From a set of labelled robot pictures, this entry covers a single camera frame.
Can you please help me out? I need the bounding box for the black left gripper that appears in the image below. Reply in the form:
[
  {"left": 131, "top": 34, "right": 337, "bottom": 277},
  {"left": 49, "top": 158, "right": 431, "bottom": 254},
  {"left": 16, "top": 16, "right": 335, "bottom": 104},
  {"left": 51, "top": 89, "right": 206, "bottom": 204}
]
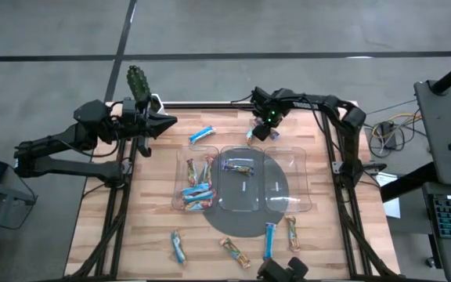
[{"left": 131, "top": 109, "right": 179, "bottom": 139}]

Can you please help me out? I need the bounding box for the peanut butter granola bar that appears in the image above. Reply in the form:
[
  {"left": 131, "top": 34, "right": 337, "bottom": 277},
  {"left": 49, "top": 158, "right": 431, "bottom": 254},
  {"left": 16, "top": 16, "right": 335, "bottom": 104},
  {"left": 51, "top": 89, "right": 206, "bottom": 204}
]
[
  {"left": 284, "top": 214, "right": 301, "bottom": 253},
  {"left": 263, "top": 222, "right": 277, "bottom": 262},
  {"left": 245, "top": 117, "right": 259, "bottom": 147},
  {"left": 170, "top": 229, "right": 188, "bottom": 266},
  {"left": 220, "top": 237, "right": 252, "bottom": 270}
]

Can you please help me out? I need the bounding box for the chocolate chip granola bar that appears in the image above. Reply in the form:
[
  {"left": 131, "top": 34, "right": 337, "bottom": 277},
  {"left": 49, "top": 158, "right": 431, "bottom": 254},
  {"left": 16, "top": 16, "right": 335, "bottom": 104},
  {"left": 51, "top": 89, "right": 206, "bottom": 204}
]
[
  {"left": 186, "top": 157, "right": 198, "bottom": 188},
  {"left": 184, "top": 198, "right": 214, "bottom": 212},
  {"left": 183, "top": 190, "right": 217, "bottom": 204},
  {"left": 181, "top": 183, "right": 211, "bottom": 197},
  {"left": 200, "top": 155, "right": 216, "bottom": 186}
]

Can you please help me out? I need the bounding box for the green cactus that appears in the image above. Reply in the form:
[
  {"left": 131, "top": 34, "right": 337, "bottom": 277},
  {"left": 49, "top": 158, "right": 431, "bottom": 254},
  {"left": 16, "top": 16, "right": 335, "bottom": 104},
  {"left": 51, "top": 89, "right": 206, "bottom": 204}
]
[{"left": 125, "top": 64, "right": 152, "bottom": 105}]

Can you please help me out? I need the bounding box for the round grey woven mat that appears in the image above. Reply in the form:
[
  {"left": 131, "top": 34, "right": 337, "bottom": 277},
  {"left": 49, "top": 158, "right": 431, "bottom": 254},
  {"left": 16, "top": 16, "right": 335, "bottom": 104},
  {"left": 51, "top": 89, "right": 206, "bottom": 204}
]
[{"left": 201, "top": 146, "right": 290, "bottom": 239}]

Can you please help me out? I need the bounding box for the black power adapter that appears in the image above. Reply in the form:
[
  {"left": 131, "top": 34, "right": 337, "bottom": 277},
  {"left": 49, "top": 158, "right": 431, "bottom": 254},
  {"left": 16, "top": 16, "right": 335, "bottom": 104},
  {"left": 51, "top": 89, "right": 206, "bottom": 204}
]
[{"left": 380, "top": 121, "right": 397, "bottom": 136}]

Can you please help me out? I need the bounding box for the black support beam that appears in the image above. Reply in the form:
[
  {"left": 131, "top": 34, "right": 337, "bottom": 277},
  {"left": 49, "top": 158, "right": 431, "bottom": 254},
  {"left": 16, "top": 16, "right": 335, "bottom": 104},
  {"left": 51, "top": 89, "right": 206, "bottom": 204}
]
[{"left": 380, "top": 162, "right": 438, "bottom": 203}]

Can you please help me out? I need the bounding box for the white paper sheet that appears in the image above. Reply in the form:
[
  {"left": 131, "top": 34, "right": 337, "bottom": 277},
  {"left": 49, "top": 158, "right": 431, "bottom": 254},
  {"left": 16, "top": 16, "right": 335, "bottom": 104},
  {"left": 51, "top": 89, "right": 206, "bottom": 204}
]
[{"left": 374, "top": 172, "right": 402, "bottom": 219}]

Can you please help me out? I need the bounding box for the black blocky object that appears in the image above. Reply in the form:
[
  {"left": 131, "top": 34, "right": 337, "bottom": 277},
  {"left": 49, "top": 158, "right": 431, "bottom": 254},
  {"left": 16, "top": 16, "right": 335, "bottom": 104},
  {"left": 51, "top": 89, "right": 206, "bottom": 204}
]
[{"left": 256, "top": 256, "right": 310, "bottom": 282}]

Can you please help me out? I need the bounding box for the black cart top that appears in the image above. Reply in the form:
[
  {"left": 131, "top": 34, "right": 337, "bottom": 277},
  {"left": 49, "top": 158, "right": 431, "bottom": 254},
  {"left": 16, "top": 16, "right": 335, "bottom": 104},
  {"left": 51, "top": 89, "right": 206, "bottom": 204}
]
[{"left": 413, "top": 80, "right": 451, "bottom": 187}]

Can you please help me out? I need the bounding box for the grey metal side table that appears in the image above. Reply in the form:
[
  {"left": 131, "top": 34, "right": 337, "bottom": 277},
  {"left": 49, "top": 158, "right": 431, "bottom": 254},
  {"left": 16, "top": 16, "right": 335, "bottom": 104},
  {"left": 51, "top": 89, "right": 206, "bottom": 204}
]
[{"left": 0, "top": 175, "right": 38, "bottom": 282}]

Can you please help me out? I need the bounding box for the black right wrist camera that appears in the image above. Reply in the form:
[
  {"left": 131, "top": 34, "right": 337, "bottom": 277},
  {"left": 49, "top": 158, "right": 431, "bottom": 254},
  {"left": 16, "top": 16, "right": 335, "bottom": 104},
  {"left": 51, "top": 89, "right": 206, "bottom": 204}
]
[{"left": 252, "top": 124, "right": 272, "bottom": 143}]

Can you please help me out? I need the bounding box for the black metal table frame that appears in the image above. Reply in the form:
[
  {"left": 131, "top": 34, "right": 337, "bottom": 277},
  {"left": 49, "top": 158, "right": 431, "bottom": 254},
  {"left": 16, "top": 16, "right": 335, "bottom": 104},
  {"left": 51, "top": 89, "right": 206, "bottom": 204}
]
[{"left": 63, "top": 100, "right": 402, "bottom": 281}]

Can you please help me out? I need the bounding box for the tangled floor cable bundle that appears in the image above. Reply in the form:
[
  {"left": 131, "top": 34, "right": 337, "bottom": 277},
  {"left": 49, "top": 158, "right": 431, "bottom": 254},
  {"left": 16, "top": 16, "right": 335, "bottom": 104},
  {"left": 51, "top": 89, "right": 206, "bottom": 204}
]
[{"left": 368, "top": 111, "right": 423, "bottom": 160}]

